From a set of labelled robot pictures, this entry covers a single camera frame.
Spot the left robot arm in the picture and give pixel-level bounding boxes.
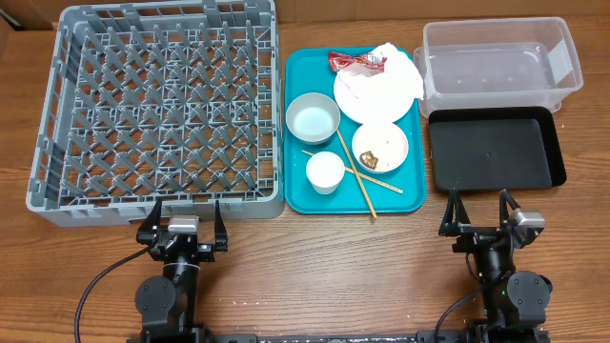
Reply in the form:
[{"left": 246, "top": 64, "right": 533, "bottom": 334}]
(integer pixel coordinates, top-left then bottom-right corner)
[{"left": 134, "top": 201, "right": 228, "bottom": 342}]

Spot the white cup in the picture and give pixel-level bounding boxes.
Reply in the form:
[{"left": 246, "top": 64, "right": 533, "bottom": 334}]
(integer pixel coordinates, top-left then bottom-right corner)
[{"left": 306, "top": 151, "right": 345, "bottom": 195}]

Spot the teal serving tray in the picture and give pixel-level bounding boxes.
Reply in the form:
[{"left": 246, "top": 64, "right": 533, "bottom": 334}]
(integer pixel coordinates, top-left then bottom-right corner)
[{"left": 284, "top": 48, "right": 427, "bottom": 214}]

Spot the large pink plate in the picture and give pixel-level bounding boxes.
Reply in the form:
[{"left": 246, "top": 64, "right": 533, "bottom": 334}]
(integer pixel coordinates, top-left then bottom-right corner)
[{"left": 334, "top": 67, "right": 416, "bottom": 124}]

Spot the grey bowl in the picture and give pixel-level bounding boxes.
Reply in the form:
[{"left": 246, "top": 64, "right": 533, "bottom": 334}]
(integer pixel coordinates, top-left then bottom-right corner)
[{"left": 286, "top": 92, "right": 341, "bottom": 145}]

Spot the brown food scrap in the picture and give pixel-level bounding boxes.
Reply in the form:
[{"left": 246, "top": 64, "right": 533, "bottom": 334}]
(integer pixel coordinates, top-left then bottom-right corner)
[{"left": 358, "top": 151, "right": 378, "bottom": 170}]

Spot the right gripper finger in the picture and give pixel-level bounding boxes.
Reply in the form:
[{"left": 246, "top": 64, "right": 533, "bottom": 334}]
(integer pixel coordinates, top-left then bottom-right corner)
[
  {"left": 438, "top": 189, "right": 471, "bottom": 236},
  {"left": 499, "top": 189, "right": 520, "bottom": 227}
]

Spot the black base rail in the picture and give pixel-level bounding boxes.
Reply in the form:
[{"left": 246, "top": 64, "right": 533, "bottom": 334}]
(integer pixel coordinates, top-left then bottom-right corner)
[{"left": 127, "top": 330, "right": 550, "bottom": 343}]

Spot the black tray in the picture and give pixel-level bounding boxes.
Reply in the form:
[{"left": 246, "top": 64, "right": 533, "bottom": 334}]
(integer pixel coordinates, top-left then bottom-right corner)
[{"left": 428, "top": 107, "right": 567, "bottom": 192}]

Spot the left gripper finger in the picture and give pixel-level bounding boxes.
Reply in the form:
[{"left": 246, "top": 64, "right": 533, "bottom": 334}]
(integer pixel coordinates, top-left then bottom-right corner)
[
  {"left": 140, "top": 199, "right": 162, "bottom": 232},
  {"left": 214, "top": 200, "right": 228, "bottom": 244}
]

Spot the clear plastic bin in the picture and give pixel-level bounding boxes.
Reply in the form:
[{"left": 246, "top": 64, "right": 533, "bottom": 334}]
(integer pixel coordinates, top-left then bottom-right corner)
[{"left": 414, "top": 17, "right": 583, "bottom": 117}]

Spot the red snack wrapper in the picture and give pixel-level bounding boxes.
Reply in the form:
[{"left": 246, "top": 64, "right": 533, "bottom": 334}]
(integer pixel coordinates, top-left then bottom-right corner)
[{"left": 328, "top": 51, "right": 387, "bottom": 72}]

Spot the grey dish rack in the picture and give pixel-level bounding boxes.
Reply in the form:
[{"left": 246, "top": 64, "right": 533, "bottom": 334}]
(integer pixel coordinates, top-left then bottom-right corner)
[{"left": 26, "top": 0, "right": 285, "bottom": 227}]

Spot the white napkin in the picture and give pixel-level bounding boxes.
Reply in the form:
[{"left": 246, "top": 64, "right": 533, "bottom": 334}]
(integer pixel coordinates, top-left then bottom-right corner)
[{"left": 371, "top": 43, "right": 424, "bottom": 99}]

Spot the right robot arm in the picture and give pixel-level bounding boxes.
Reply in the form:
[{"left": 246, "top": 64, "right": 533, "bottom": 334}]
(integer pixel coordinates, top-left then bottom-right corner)
[{"left": 432, "top": 189, "right": 553, "bottom": 342}]

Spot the small pink bowl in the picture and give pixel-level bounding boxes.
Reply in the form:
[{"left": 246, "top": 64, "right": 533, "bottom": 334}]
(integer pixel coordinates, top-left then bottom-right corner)
[{"left": 352, "top": 122, "right": 409, "bottom": 173}]

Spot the wooden chopstick with markings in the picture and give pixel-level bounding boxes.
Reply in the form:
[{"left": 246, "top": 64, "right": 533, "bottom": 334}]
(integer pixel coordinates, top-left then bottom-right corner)
[{"left": 301, "top": 150, "right": 404, "bottom": 194}]

